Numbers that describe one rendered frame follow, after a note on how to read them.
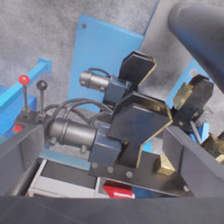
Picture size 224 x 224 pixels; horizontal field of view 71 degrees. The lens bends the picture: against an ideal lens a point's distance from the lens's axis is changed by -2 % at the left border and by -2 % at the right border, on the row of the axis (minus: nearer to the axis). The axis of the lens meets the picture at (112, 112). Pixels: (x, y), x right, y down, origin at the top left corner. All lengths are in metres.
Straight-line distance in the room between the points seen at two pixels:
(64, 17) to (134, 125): 1.17
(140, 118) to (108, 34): 0.91
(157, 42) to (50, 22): 0.88
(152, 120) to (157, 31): 0.86
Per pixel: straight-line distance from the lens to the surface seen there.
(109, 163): 0.69
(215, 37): 0.60
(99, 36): 1.34
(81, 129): 0.66
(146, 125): 0.56
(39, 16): 1.60
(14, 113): 1.80
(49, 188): 0.65
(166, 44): 1.33
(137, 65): 0.95
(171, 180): 0.83
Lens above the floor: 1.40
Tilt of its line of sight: 51 degrees down
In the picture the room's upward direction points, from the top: 170 degrees counter-clockwise
